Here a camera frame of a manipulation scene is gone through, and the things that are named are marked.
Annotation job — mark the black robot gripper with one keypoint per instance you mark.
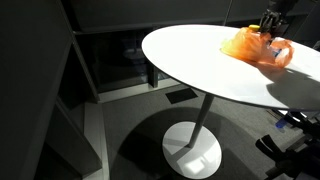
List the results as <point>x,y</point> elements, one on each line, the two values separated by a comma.
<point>272,22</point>

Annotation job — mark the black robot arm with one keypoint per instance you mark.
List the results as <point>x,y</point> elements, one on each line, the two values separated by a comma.
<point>283,6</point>

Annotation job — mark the yellow object behind bag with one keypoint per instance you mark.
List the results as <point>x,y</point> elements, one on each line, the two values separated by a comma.
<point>254,27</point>

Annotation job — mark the orange plastic bag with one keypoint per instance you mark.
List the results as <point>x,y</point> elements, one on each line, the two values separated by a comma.
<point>252,46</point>

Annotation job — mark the white round table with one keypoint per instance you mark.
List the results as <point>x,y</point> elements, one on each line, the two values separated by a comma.
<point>191,54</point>

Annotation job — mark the blue object under table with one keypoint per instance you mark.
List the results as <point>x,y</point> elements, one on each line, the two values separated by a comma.
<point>281,123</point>

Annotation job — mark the black floor plate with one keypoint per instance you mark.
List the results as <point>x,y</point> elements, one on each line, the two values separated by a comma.
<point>181,95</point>

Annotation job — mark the black wheeled chair base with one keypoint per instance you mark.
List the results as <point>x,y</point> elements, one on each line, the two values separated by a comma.
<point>301,160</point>

